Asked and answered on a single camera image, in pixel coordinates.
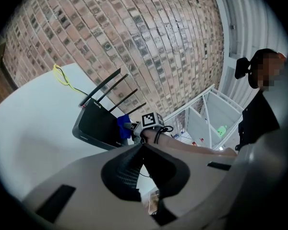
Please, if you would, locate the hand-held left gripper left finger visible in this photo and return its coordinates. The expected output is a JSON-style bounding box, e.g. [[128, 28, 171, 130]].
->
[[22, 144, 149, 230]]

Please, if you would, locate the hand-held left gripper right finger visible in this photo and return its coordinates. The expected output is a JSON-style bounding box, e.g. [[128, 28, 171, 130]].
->
[[143, 144, 237, 227]]

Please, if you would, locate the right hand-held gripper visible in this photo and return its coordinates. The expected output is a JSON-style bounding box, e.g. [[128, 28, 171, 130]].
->
[[123, 112, 165, 143]]

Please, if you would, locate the blue cloth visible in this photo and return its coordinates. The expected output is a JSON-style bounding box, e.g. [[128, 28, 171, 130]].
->
[[116, 114, 133, 140]]

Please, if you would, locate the black router with antennas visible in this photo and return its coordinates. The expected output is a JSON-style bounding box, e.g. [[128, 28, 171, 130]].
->
[[72, 68, 147, 151]]

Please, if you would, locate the person's right forearm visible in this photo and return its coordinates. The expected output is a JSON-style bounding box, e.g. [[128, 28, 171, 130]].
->
[[143, 127, 238, 158]]

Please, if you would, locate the green bottle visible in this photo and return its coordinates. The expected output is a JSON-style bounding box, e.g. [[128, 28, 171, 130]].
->
[[216, 125, 229, 137]]

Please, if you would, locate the white metal shelf rack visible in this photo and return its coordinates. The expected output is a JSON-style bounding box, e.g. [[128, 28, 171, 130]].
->
[[162, 83, 245, 151]]

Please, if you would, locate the person's black shirt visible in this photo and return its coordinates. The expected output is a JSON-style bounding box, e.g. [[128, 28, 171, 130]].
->
[[234, 89, 281, 152]]

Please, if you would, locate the black wrist strap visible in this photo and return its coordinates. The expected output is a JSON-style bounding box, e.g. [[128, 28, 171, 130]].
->
[[153, 125, 174, 144]]

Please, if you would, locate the yellow cable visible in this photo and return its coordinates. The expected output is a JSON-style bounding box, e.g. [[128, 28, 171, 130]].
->
[[53, 64, 88, 96]]

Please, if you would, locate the black head-mounted camera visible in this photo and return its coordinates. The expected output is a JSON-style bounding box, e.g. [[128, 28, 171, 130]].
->
[[234, 57, 252, 80]]

